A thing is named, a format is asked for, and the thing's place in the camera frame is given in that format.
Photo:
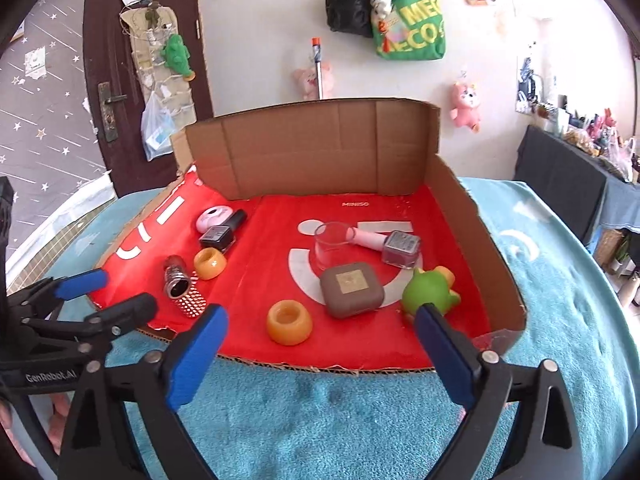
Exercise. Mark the amber ring holder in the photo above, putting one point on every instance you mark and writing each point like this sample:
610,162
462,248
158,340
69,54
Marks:
209,263
289,323

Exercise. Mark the door handle plate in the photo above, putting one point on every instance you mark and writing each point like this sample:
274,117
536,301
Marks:
107,101

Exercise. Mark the cardboard box with red liner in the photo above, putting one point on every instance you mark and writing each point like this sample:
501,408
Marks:
309,222

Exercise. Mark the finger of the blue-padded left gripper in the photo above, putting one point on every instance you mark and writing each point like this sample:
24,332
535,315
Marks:
41,334
70,284

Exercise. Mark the green plush toy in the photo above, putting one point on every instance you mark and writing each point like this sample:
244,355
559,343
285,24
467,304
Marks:
176,56

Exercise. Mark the black nail polish bottle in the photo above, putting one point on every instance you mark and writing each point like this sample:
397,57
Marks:
222,236

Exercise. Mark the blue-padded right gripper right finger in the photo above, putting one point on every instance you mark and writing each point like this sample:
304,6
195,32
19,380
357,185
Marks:
543,442

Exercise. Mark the beige hanging organizer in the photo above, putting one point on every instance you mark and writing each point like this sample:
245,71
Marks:
148,29

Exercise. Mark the orange-capped stick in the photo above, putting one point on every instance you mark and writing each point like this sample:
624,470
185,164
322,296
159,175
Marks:
316,51

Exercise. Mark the pink round Melody case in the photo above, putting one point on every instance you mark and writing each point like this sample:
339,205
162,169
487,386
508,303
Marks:
212,216

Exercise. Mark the person's left hand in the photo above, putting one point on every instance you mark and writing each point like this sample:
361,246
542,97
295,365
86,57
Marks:
60,405

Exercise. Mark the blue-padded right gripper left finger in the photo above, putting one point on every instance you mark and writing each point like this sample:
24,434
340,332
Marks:
98,440

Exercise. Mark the pink nail polish bottle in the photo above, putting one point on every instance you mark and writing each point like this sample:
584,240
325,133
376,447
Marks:
397,248

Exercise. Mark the black backpack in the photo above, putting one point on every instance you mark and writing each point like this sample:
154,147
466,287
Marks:
349,16

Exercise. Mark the green avocado toy figure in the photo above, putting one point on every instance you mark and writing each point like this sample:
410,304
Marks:
429,287

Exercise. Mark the dark brown door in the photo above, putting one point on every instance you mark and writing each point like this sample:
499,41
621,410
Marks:
107,57

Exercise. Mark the clear plastic cup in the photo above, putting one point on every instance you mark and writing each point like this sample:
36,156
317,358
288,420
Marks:
333,245

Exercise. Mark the studded black gold cup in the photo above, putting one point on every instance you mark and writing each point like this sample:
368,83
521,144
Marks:
189,299

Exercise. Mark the hanging plastic bag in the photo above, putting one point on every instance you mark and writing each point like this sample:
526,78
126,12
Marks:
157,126

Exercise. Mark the glitter bottle with red cap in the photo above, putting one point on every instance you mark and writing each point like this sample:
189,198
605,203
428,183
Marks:
177,280

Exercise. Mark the green tote bag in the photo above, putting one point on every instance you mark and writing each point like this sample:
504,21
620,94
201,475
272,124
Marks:
414,31

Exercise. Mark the white plush keychain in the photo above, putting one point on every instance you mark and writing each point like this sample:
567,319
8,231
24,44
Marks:
381,9

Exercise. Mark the dark side table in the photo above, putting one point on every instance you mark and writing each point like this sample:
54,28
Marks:
578,189

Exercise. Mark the pink plush toy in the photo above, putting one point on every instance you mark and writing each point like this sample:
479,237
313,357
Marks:
307,82
464,107

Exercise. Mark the brown square compact case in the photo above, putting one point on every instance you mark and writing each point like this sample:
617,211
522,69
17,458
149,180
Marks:
351,289

